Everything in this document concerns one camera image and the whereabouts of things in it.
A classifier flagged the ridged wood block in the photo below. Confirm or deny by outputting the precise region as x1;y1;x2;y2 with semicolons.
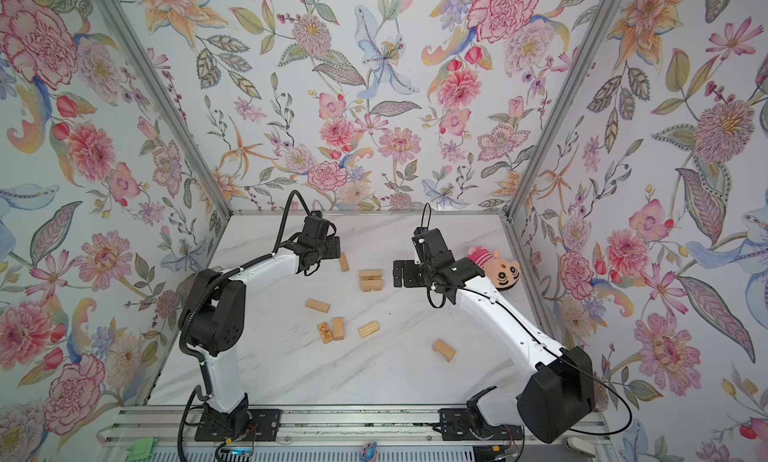
358;321;380;339

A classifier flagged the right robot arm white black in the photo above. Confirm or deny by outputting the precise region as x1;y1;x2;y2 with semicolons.
393;226;595;443

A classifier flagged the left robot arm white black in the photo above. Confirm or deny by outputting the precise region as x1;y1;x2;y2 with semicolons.
178;211;341;435

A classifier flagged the curved wood block right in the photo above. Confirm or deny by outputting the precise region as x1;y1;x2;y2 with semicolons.
432;339;456;362

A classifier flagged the plain wood block beside printed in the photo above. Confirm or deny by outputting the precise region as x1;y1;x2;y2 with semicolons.
331;317;345;341

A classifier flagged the pink plush doll toy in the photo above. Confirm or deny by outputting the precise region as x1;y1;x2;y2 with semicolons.
468;247;521;291

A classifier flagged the white object bottom right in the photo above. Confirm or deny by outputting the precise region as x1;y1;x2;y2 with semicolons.
564;437;597;458

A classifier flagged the green object bottom left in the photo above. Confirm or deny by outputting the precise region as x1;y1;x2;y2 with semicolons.
126;437;155;462

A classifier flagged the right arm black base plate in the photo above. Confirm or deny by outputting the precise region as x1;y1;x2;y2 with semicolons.
432;408;524;442

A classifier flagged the small colourful object on rail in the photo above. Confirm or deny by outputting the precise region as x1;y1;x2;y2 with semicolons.
359;442;377;462

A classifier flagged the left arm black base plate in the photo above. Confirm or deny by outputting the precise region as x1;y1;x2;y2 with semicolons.
194;408;282;443

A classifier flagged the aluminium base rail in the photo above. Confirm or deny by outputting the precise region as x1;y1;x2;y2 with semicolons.
95;404;613;449

